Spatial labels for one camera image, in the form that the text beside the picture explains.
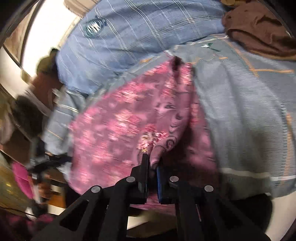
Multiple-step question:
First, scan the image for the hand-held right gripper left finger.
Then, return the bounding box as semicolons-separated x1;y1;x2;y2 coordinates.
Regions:
30;153;149;241

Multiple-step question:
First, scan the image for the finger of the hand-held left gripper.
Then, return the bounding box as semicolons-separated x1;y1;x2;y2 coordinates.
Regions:
45;153;73;171

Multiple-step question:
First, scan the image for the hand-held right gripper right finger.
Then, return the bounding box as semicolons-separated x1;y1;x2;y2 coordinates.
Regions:
156;166;271;241

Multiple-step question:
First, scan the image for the pink floral shirt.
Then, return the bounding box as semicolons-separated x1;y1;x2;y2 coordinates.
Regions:
66;56;222;216

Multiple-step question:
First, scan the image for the dark olive cloth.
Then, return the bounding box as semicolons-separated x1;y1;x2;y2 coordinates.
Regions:
37;48;60;75

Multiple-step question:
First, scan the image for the grey-blue bed sheet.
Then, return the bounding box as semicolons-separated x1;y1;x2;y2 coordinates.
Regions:
43;34;296;200

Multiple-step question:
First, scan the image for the striped pillow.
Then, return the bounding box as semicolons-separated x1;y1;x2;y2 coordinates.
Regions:
63;0;99;17

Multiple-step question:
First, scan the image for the brown garment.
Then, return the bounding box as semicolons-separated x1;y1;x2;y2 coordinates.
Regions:
221;0;296;61

